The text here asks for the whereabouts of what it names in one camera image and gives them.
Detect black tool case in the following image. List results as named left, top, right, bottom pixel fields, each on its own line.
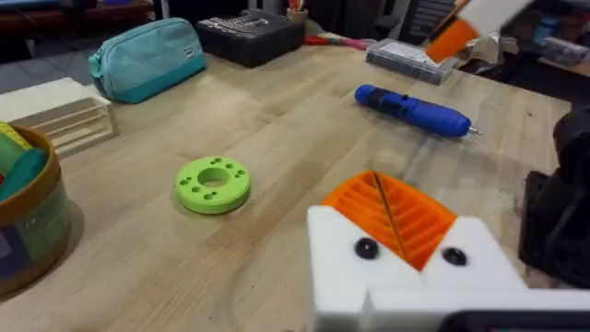
left=195, top=8, right=306, bottom=69

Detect blue electric screwdriver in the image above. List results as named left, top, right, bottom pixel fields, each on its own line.
left=353, top=83, right=481, bottom=139

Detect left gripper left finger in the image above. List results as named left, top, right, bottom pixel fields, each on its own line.
left=307, top=171, right=423, bottom=332

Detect tub with toys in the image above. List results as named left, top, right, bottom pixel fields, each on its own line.
left=0, top=120, right=75, bottom=297

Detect small cup with pens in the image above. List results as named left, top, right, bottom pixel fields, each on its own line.
left=286, top=0, right=310, bottom=25

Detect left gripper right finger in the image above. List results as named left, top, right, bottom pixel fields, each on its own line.
left=374, top=172, right=527, bottom=291

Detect red handled scissors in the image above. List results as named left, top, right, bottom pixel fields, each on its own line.
left=303, top=33, right=377, bottom=52

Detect green disc with holes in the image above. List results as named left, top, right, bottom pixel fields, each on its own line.
left=173, top=156, right=253, bottom=216

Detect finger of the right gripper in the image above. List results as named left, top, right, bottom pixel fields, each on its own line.
left=425, top=0, right=532, bottom=65

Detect clear plastic box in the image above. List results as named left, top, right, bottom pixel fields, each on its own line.
left=365, top=37, right=458, bottom=87

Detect teal zip bag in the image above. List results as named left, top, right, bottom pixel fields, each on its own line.
left=88, top=17, right=207, bottom=105

